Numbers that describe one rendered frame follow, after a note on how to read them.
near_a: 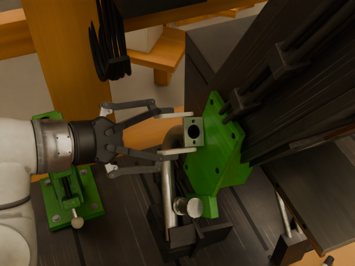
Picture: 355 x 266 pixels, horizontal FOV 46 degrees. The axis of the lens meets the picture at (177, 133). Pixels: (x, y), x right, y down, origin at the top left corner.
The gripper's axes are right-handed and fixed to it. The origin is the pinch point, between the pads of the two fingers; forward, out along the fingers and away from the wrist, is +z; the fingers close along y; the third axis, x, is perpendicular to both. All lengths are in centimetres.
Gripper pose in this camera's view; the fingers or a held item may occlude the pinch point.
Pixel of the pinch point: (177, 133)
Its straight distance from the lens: 79.0
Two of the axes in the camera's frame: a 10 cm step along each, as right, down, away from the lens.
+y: -0.9, -10.0, -0.3
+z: 9.0, -0.9, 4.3
